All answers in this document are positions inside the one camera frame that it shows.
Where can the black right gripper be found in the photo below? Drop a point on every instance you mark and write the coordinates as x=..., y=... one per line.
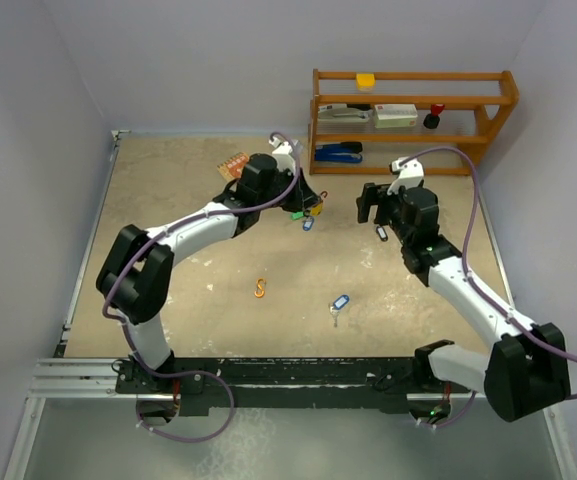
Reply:
x=375, y=195

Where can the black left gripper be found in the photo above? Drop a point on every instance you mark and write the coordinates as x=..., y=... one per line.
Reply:
x=303, y=198

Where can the black key tag with key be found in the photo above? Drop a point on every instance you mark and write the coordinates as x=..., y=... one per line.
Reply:
x=381, y=233

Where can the yellow key tag with key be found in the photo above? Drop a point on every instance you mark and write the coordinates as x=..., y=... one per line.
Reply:
x=317, y=209

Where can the blue key tag with key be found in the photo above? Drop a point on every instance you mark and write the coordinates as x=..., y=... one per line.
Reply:
x=308, y=223
x=337, y=306

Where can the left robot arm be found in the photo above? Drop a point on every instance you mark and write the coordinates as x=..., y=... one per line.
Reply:
x=135, y=277

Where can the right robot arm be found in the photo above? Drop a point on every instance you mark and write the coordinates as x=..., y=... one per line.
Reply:
x=525, y=369

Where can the orange spiral notebook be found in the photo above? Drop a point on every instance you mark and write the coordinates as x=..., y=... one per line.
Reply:
x=231, y=169

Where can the blue stapler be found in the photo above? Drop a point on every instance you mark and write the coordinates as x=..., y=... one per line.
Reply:
x=348, y=152

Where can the white stapler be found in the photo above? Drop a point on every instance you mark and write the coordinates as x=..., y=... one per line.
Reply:
x=344, y=113

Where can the red and black stamp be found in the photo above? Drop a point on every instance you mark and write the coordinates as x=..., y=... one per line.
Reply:
x=432, y=119

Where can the white and red box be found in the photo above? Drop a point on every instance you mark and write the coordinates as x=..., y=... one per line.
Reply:
x=395, y=115

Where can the wooden shelf rack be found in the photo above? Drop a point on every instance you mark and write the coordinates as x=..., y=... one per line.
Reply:
x=466, y=110

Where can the orange S-shaped carabiner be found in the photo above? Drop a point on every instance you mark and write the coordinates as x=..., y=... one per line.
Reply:
x=260, y=288

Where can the yellow-lidded container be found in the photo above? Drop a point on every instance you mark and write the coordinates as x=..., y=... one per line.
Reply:
x=365, y=82

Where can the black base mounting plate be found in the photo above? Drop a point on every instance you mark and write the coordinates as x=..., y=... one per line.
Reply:
x=376, y=383

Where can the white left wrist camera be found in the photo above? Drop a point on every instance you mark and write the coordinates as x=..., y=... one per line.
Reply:
x=285, y=153

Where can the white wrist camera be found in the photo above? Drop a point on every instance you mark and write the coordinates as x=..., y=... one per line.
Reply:
x=408, y=172
x=285, y=153

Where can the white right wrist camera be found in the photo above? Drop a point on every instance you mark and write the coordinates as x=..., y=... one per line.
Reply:
x=408, y=172

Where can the aluminium frame rail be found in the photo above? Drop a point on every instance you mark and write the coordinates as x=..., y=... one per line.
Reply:
x=61, y=378

